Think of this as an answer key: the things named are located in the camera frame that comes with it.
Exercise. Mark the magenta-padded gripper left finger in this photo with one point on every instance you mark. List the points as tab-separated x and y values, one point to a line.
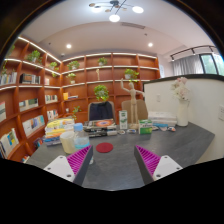
76	163

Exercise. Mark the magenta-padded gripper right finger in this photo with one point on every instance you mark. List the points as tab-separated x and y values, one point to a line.
150	163

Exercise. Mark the clear blue-capped water bottle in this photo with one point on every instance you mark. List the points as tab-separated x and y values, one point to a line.
81	138

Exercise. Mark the cream ceramic mug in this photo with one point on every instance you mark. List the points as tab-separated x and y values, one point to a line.
67	142

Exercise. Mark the flat round red coaster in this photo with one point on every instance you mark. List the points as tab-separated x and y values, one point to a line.
104	147

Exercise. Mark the green-white cardboard box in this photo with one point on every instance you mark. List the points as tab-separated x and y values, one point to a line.
145	127

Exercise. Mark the stack of colourful books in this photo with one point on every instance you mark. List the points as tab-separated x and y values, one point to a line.
58	130

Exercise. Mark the stack of dark books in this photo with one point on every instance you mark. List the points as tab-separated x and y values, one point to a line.
100	126

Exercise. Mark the stack of white papers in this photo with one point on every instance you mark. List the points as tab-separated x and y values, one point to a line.
162	117

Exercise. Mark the tall green-white carton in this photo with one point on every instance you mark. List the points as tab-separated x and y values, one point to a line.
123	120

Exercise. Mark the beige chair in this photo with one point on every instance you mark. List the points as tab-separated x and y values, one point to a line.
142	110

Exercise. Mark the chair with dark back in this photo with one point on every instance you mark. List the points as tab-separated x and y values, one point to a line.
101	111

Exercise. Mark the white vase with flowers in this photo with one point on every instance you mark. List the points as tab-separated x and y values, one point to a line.
182	113

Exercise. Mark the wooden artist mannequin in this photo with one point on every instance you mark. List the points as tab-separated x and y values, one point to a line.
133	103

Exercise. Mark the wooden shelf unit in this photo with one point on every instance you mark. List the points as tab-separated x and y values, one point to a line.
110	75

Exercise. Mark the grey curtain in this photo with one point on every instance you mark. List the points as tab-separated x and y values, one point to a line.
188	65

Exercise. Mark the window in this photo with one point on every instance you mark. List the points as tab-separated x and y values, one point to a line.
209	64

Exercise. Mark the recessed ceiling downlight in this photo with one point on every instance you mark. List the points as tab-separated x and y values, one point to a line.
150	44
68	46

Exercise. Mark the ceiling air vent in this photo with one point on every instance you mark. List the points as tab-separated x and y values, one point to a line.
132	25

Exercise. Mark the white wall switch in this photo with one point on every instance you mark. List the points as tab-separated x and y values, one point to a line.
158	98

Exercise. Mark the black track light rail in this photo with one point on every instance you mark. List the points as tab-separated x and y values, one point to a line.
192	50

